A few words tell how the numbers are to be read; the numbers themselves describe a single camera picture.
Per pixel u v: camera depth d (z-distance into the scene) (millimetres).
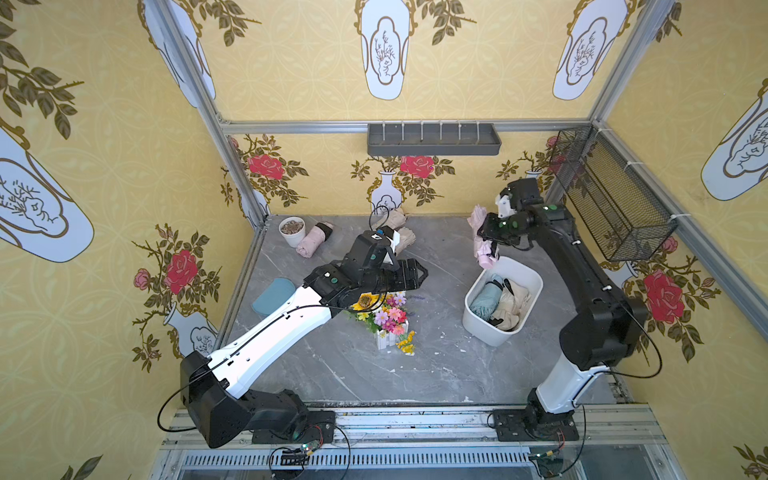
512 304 895
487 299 924
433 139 921
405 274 616
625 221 735
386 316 744
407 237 1087
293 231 1064
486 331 777
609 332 452
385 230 658
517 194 667
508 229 704
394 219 1145
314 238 1098
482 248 810
